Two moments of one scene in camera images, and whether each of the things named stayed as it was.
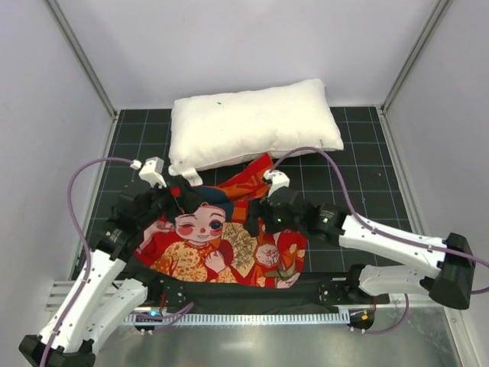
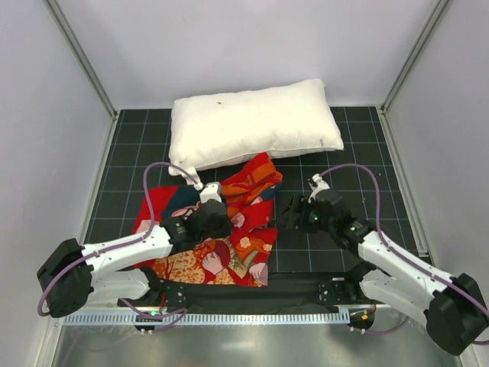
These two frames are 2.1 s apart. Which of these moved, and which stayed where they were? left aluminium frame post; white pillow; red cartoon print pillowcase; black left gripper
Moved: black left gripper; red cartoon print pillowcase
Stayed: white pillow; left aluminium frame post
